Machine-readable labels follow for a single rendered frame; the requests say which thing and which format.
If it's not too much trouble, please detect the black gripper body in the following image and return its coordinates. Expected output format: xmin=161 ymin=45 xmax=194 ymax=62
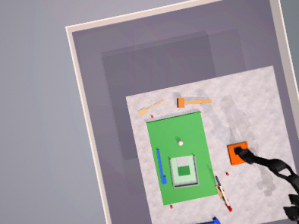
xmin=288 ymin=194 xmax=299 ymax=212

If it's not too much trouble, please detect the green flat surface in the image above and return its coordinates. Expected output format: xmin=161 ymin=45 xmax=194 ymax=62
xmin=147 ymin=113 xmax=218 ymax=205

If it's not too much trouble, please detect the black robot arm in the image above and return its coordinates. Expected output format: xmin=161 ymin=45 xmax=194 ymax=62
xmin=234 ymin=146 xmax=299 ymax=222

